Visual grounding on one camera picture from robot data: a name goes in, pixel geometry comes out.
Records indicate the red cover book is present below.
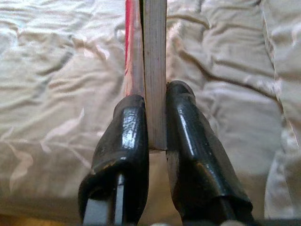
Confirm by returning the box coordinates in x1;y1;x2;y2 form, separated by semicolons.
124;0;169;153

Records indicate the beige floral bed sheet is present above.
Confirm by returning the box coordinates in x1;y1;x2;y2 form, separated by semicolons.
0;0;301;222

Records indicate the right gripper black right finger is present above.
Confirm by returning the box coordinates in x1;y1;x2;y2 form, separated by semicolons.
166;80;256;226

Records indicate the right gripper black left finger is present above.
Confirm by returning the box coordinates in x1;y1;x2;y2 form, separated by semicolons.
78;94;150;226

